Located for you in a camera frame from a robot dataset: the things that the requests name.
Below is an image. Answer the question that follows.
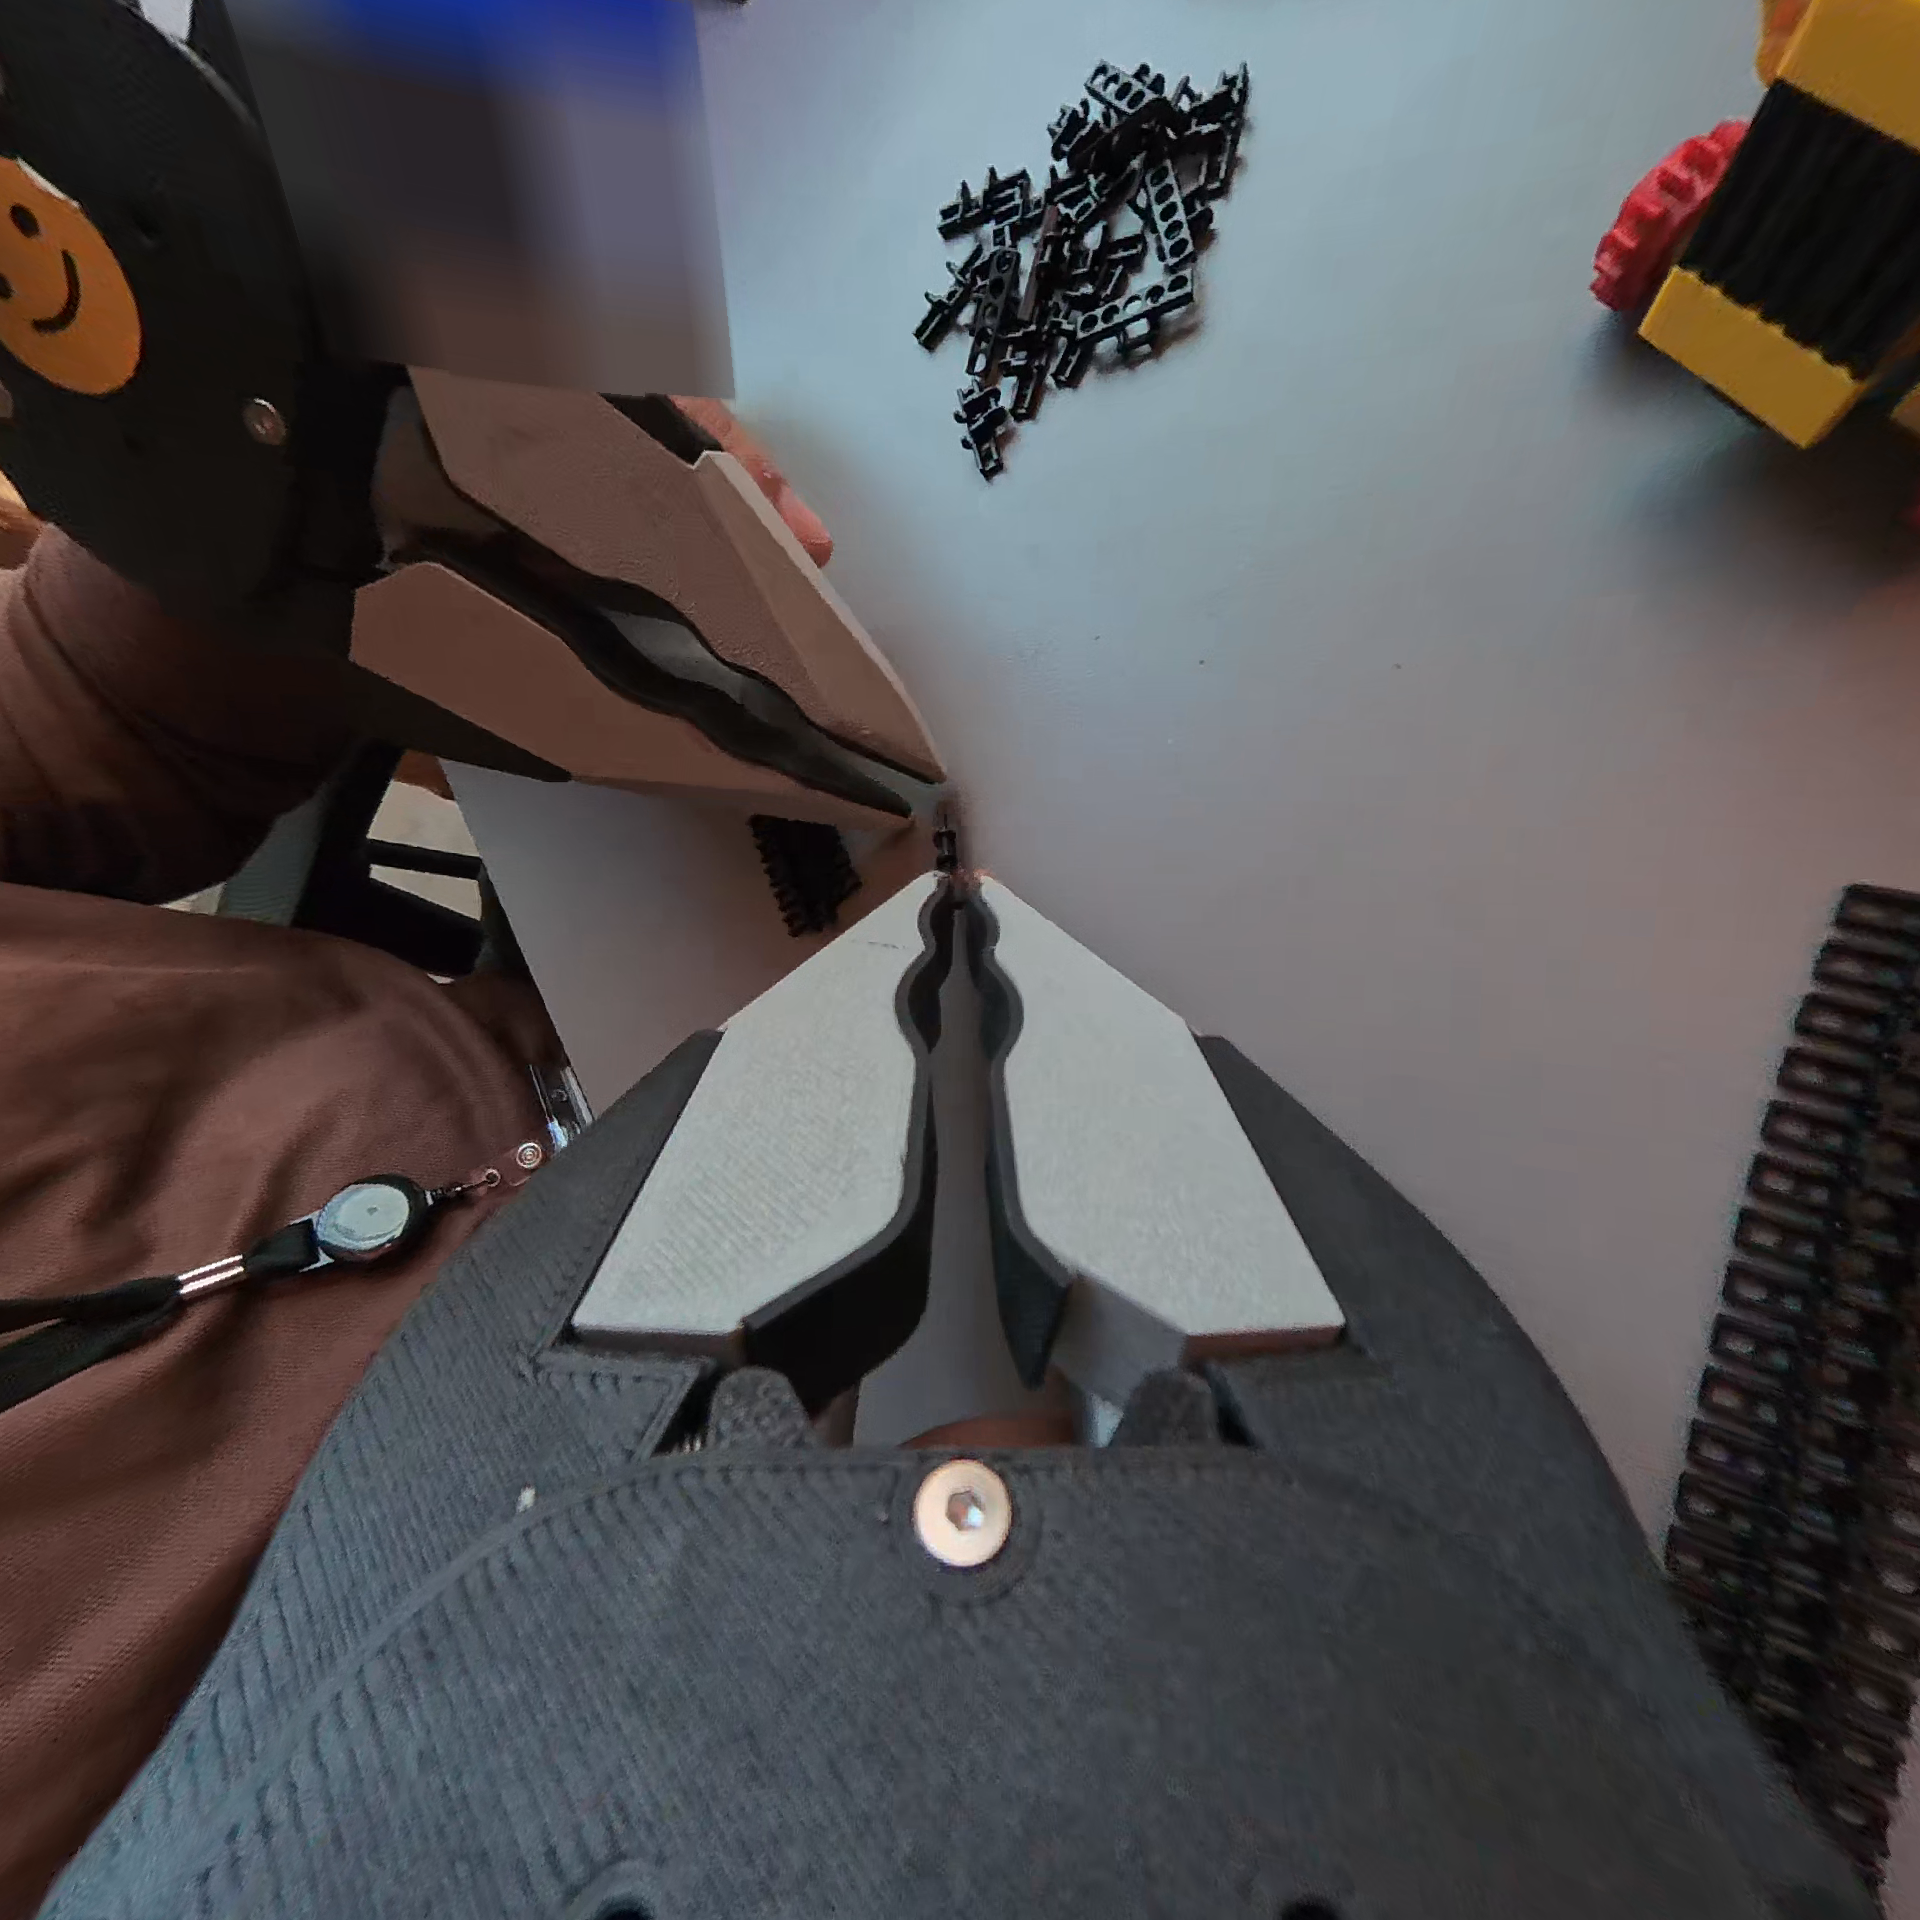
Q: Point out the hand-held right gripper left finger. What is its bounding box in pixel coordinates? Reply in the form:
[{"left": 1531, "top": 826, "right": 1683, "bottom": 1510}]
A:
[{"left": 569, "top": 872, "right": 950, "bottom": 1421}]

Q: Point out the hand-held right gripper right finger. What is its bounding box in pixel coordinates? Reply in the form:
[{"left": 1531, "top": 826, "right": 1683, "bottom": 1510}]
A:
[{"left": 963, "top": 876, "right": 1350, "bottom": 1451}]

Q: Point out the yellow black lego vehicle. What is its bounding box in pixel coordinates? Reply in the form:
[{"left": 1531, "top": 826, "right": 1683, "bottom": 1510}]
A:
[{"left": 1589, "top": 0, "right": 1920, "bottom": 523}]

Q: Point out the long black lego track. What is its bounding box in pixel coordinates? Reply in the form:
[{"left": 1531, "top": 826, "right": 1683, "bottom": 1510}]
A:
[{"left": 1661, "top": 881, "right": 1920, "bottom": 1895}]

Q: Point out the person's brown clothed body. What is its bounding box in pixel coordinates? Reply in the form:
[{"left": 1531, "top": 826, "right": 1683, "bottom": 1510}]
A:
[{"left": 0, "top": 502, "right": 602, "bottom": 1920}]

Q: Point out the black retractable badge reel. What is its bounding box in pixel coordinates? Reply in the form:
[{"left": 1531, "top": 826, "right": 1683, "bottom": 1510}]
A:
[{"left": 305, "top": 1176, "right": 440, "bottom": 1266}]

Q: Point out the person's left hand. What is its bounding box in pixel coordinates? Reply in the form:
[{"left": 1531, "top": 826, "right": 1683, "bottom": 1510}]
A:
[{"left": 665, "top": 394, "right": 836, "bottom": 571}]

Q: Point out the black lanyard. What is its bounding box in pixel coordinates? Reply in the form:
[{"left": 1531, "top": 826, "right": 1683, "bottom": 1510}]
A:
[{"left": 0, "top": 1235, "right": 324, "bottom": 1416}]

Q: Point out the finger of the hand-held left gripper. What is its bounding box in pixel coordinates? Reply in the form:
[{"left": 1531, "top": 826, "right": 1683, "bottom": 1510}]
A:
[
  {"left": 347, "top": 559, "right": 914, "bottom": 828},
  {"left": 381, "top": 372, "right": 950, "bottom": 791}
]

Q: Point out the black office chair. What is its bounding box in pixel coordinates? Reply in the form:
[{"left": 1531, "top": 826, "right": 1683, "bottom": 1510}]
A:
[{"left": 193, "top": 739, "right": 499, "bottom": 979}]

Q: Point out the short black lego track segment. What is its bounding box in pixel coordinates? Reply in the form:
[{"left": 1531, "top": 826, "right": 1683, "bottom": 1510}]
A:
[{"left": 743, "top": 810, "right": 868, "bottom": 941}]

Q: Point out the pile of black lego links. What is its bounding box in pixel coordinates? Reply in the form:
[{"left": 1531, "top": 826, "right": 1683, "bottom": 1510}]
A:
[{"left": 909, "top": 59, "right": 1255, "bottom": 485}]

